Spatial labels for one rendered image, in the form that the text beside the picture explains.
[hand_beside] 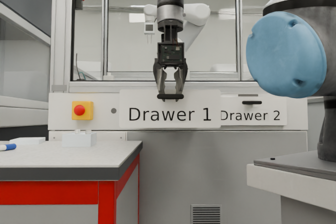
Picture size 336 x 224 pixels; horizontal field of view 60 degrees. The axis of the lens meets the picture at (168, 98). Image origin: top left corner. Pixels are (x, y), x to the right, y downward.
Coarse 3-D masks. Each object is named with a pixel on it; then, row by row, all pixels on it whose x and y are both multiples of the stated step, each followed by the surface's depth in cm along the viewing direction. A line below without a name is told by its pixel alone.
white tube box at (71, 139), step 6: (72, 132) 98; (84, 132) 99; (66, 138) 86; (72, 138) 86; (78, 138) 87; (84, 138) 87; (90, 138) 87; (66, 144) 86; (72, 144) 86; (78, 144) 87; (84, 144) 87; (90, 144) 87
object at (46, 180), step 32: (0, 160) 58; (32, 160) 58; (64, 160) 58; (96, 160) 58; (128, 160) 68; (0, 192) 54; (32, 192) 54; (64, 192) 54; (96, 192) 54; (128, 192) 78
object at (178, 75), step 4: (176, 72) 81; (180, 72) 81; (176, 76) 81; (180, 76) 79; (176, 80) 81; (180, 80) 77; (176, 84) 81; (180, 84) 77; (176, 88) 81; (180, 88) 79; (176, 92) 81; (180, 92) 81; (176, 100) 81
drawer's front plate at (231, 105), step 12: (228, 108) 113; (240, 108) 113; (252, 108) 113; (264, 108) 113; (276, 108) 113; (228, 120) 113; (240, 120) 113; (252, 120) 113; (264, 120) 113; (276, 120) 113
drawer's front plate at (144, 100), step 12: (120, 96) 83; (132, 96) 83; (144, 96) 83; (156, 96) 83; (192, 96) 83; (204, 96) 83; (216, 96) 83; (120, 108) 83; (144, 108) 83; (156, 108) 83; (168, 108) 83; (180, 108) 83; (192, 108) 83; (216, 108) 83; (120, 120) 83; (132, 120) 83; (144, 120) 83; (156, 120) 83; (168, 120) 83; (192, 120) 83; (204, 120) 83; (216, 120) 83
